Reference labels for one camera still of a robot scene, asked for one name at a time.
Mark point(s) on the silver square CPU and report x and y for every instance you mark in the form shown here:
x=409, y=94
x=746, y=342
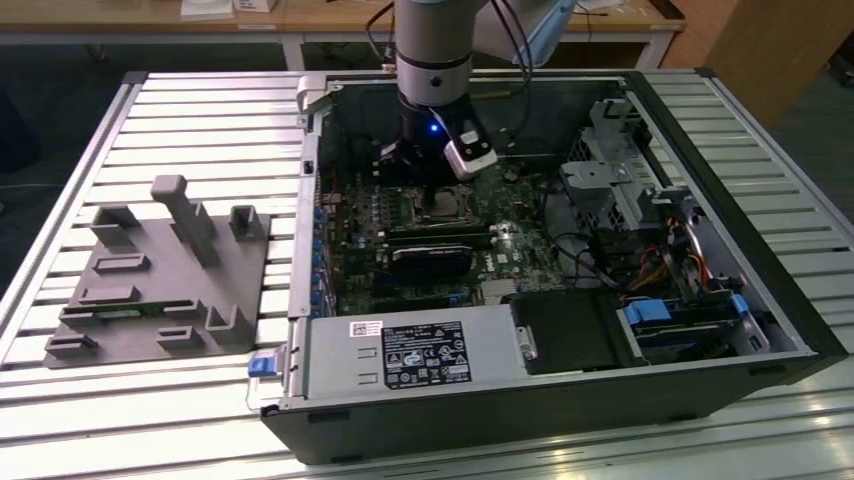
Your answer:
x=446, y=204

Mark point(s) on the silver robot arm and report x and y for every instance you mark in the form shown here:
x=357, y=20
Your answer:
x=434, y=50

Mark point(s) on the CPU socket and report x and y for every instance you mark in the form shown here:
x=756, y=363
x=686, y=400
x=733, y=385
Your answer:
x=421, y=219

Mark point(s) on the black expansion slot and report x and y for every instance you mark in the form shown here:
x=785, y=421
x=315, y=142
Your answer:
x=441, y=232

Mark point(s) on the silver coin battery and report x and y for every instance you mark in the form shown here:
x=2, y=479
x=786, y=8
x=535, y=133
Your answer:
x=510, y=174

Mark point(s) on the black graphics card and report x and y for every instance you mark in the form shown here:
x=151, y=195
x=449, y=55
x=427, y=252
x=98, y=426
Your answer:
x=430, y=260

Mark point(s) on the green motherboard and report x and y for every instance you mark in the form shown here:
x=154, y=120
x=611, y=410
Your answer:
x=521, y=250

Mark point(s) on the grey metal drive cage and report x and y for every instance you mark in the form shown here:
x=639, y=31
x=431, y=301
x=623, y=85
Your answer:
x=601, y=185

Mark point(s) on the pale blue teach pendant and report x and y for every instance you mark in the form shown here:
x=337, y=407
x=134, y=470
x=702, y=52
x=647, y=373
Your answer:
x=543, y=35

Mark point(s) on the small silver heatsink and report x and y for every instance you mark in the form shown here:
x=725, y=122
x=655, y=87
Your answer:
x=497, y=291

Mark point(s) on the wooden desk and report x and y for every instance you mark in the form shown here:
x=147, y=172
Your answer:
x=321, y=20

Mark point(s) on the white box black print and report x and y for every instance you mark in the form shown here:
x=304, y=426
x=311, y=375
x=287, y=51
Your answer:
x=255, y=5

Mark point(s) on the black plastic shroud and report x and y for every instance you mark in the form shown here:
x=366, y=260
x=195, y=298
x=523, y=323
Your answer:
x=567, y=330

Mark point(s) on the white cardboard box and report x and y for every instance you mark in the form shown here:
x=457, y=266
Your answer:
x=207, y=9

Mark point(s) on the grey power supply unit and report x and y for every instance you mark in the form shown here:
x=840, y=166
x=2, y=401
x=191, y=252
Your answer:
x=334, y=360

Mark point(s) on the blue disk carrier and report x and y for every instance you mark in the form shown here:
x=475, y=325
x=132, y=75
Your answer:
x=647, y=310

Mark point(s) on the grey parts rack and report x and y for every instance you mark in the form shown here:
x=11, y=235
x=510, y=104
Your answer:
x=154, y=280

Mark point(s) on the blue case latch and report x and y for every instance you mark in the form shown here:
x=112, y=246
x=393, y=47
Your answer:
x=262, y=364

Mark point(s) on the wooden cabinet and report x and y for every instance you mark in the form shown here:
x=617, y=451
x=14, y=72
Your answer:
x=768, y=50

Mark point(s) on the black PC case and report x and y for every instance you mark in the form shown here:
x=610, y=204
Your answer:
x=467, y=425

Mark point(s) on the blue plastic clip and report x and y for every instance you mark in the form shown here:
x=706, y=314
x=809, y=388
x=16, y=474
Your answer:
x=737, y=306

